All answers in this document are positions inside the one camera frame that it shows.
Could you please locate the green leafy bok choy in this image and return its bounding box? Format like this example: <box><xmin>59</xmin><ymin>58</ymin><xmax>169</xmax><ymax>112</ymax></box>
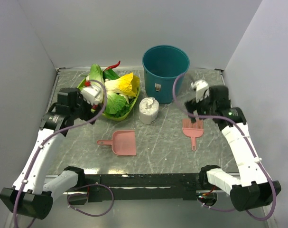
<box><xmin>105</xmin><ymin>92</ymin><xmax>130</xmax><ymax>117</ymax></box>

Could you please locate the white tissue roll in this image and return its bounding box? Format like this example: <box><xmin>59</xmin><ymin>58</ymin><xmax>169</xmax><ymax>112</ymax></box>
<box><xmin>139</xmin><ymin>97</ymin><xmax>159</xmax><ymax>124</ymax></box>

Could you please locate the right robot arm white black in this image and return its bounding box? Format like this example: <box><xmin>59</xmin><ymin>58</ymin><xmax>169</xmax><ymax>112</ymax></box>
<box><xmin>185</xmin><ymin>81</ymin><xmax>281</xmax><ymax>211</ymax></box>

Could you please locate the red tomato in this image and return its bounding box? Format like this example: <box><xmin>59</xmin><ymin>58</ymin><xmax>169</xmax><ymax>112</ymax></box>
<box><xmin>91</xmin><ymin>104</ymin><xmax>99</xmax><ymax>112</ymax></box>

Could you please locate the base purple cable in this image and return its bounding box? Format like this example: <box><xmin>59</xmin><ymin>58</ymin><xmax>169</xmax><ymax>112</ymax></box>
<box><xmin>67</xmin><ymin>183</ymin><xmax>115</xmax><ymax>217</ymax></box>
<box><xmin>197</xmin><ymin>197</ymin><xmax>236</xmax><ymax>212</ymax></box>

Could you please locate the teal plastic bucket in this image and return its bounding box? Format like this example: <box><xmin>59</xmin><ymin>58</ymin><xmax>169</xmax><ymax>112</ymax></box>
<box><xmin>142</xmin><ymin>45</ymin><xmax>190</xmax><ymax>104</ymax></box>

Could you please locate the green vegetable basket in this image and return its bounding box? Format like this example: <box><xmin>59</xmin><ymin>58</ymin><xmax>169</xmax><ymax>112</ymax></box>
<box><xmin>80</xmin><ymin>72</ymin><xmax>140</xmax><ymax>121</ymax></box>

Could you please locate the red chili pepper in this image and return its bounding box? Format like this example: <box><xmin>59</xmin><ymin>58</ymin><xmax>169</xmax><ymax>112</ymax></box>
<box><xmin>105</xmin><ymin>61</ymin><xmax>121</xmax><ymax>71</ymax></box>

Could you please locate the yellow white cabbage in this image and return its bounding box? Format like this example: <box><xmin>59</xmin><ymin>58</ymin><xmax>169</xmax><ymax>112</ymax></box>
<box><xmin>104</xmin><ymin>73</ymin><xmax>140</xmax><ymax>97</ymax></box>

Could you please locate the green white napa cabbage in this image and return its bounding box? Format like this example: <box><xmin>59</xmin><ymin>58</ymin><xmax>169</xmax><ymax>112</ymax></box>
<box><xmin>86</xmin><ymin>64</ymin><xmax>104</xmax><ymax>103</ymax></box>

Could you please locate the pink hand brush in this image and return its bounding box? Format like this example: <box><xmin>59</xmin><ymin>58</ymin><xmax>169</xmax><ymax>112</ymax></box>
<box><xmin>182</xmin><ymin>118</ymin><xmax>204</xmax><ymax>151</ymax></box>

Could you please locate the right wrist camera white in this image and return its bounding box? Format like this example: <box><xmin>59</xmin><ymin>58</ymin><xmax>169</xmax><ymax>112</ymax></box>
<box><xmin>191</xmin><ymin>79</ymin><xmax>210</xmax><ymax>103</ymax></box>

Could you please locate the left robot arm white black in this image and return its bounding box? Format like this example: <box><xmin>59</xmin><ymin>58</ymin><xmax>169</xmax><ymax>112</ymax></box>
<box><xmin>0</xmin><ymin>85</ymin><xmax>103</xmax><ymax>219</ymax></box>

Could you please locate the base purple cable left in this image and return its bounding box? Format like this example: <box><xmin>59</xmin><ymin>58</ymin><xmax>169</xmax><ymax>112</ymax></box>
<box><xmin>67</xmin><ymin>183</ymin><xmax>115</xmax><ymax>217</ymax></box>

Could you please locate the pink dustpan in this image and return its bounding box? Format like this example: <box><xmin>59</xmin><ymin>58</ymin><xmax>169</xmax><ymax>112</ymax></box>
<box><xmin>97</xmin><ymin>130</ymin><xmax>137</xmax><ymax>156</ymax></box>

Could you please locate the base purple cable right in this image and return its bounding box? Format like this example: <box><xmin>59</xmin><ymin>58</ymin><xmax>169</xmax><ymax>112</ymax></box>
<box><xmin>197</xmin><ymin>197</ymin><xmax>236</xmax><ymax>212</ymax></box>

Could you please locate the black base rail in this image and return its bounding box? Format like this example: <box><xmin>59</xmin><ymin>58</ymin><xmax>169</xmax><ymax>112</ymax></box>
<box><xmin>69</xmin><ymin>173</ymin><xmax>219</xmax><ymax>202</ymax></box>

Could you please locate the dark green pepper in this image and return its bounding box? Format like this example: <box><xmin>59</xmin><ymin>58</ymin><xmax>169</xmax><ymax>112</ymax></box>
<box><xmin>103</xmin><ymin>69</ymin><xmax>120</xmax><ymax>80</ymax></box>

